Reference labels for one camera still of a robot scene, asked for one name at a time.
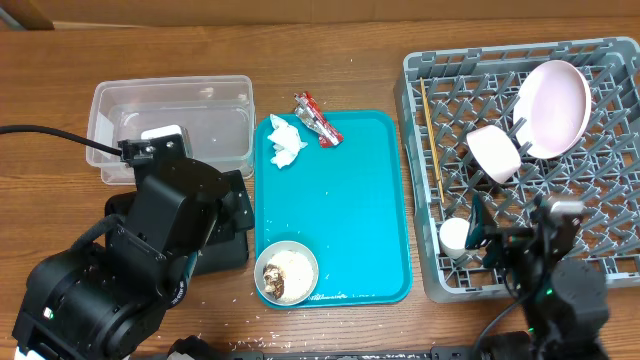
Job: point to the small pink bowl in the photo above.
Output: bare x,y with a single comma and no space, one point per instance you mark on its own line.
494,152

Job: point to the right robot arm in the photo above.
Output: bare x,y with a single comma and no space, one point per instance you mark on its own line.
564,300

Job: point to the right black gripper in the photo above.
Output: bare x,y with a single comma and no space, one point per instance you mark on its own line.
503,238

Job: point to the clear plastic bin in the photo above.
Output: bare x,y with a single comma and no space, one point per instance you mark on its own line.
217,114

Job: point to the teal serving tray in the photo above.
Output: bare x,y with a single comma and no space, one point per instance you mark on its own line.
345,204

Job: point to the grey dishwasher rack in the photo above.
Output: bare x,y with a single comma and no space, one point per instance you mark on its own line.
443,95

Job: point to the red silver snack wrapper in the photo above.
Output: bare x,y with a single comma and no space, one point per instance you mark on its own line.
308,111

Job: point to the crumpled white napkin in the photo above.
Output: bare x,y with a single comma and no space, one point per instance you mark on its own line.
286,141

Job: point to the white paper cup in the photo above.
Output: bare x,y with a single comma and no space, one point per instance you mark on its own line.
452,236

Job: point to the black tray bin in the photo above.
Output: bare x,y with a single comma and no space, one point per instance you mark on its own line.
216,257

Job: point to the wooden chopstick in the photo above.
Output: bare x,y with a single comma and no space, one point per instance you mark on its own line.
431,137
435,150

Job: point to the metal bowl with food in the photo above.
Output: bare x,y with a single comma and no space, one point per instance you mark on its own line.
286,273

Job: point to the large pink plate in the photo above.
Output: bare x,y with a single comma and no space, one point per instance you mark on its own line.
555,102

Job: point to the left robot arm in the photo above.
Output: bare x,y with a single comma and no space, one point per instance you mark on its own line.
111,289

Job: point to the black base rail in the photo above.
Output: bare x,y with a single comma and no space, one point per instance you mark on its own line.
340,354

